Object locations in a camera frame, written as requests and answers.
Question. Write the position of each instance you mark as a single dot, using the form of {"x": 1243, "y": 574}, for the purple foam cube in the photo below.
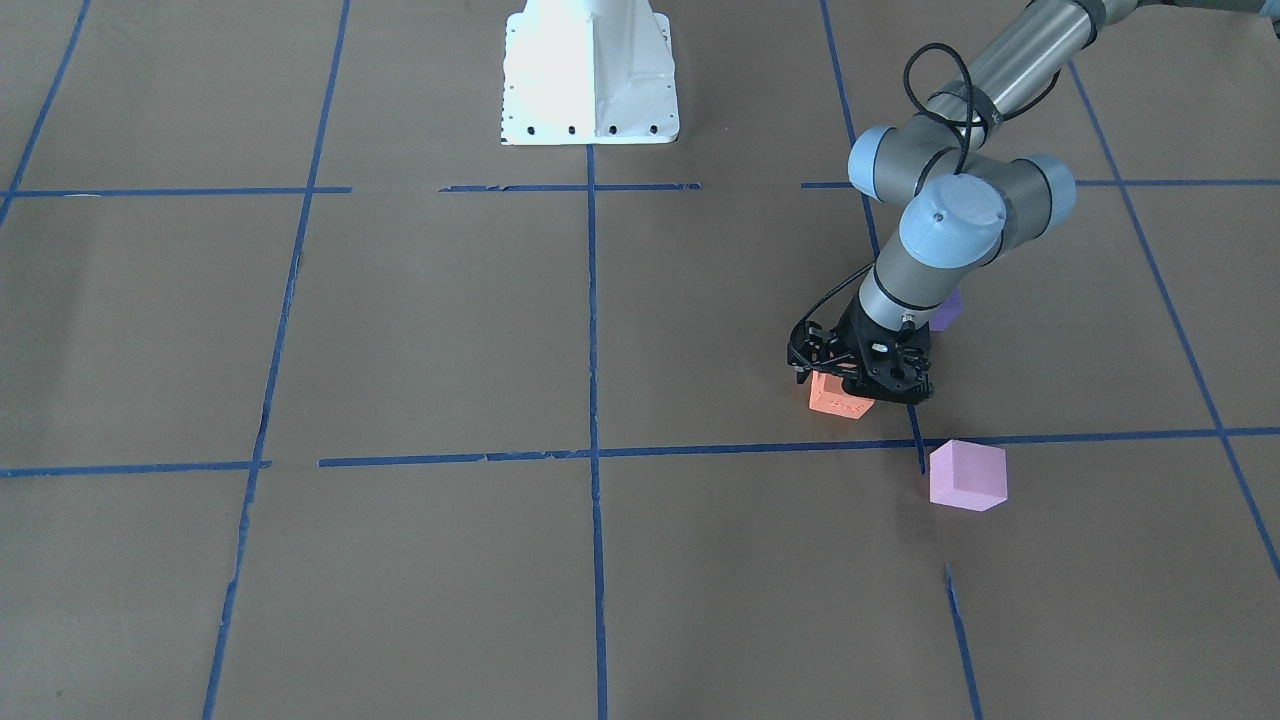
{"x": 948, "y": 312}

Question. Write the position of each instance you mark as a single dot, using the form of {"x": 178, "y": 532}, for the pink foam cube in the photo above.
{"x": 965, "y": 475}

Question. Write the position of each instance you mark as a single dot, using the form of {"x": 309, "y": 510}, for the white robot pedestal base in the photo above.
{"x": 588, "y": 73}

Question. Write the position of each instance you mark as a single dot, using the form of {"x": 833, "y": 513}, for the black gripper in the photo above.
{"x": 851, "y": 337}

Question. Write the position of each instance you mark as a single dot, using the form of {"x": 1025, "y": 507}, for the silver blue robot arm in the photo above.
{"x": 960, "y": 210}

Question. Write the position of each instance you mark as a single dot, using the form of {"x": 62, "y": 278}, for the orange foam cube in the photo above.
{"x": 828, "y": 396}

